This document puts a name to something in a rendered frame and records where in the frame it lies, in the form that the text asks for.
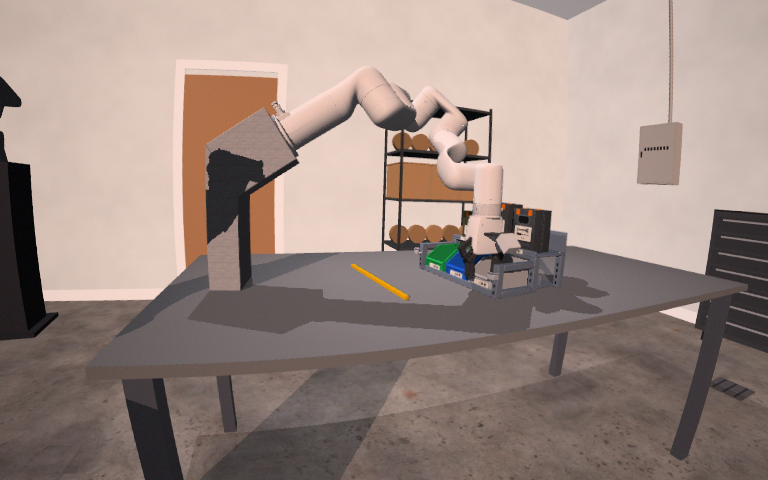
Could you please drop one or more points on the yellow bar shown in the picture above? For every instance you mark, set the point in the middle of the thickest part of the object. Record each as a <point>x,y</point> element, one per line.
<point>382,283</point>

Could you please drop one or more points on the blue open bin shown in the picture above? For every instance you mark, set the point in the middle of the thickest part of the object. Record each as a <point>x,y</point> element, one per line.
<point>456,265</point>

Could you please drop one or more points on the green open bin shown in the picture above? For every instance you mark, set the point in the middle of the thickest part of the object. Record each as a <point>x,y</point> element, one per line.
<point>440,253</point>

